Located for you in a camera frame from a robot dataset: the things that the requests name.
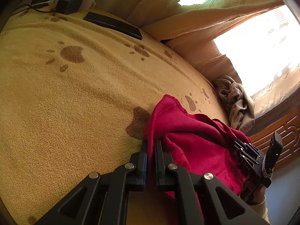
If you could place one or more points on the beige lace curtain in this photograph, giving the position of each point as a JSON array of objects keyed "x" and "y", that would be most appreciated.
[{"x": 264, "y": 58}]

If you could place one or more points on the crumpled beige cloth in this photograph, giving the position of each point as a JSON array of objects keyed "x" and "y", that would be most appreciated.
[{"x": 239, "y": 107}]

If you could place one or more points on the red sweater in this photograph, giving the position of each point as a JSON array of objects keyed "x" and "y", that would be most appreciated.
[{"x": 187, "y": 140}]

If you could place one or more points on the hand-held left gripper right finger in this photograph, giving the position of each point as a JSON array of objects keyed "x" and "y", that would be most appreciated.
[{"x": 157, "y": 166}]

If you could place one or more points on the person's right forearm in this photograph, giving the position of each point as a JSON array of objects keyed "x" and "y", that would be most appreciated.
[{"x": 262, "y": 212}]

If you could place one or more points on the thick peach curtain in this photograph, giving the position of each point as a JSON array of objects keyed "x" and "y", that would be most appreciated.
[{"x": 187, "y": 21}]

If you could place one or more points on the black smartphone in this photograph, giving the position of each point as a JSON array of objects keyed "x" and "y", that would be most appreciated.
[{"x": 112, "y": 24}]

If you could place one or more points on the carved wooden headboard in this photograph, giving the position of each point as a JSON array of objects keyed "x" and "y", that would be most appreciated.
[{"x": 288, "y": 131}]

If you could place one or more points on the tan paw print blanket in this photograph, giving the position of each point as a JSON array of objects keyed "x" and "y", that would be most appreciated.
[{"x": 70, "y": 110}]

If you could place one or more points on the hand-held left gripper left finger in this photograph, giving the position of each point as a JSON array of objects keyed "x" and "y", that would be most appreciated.
[{"x": 145, "y": 161}]

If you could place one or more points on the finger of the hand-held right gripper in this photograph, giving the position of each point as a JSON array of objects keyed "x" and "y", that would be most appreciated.
[{"x": 243, "y": 150}]

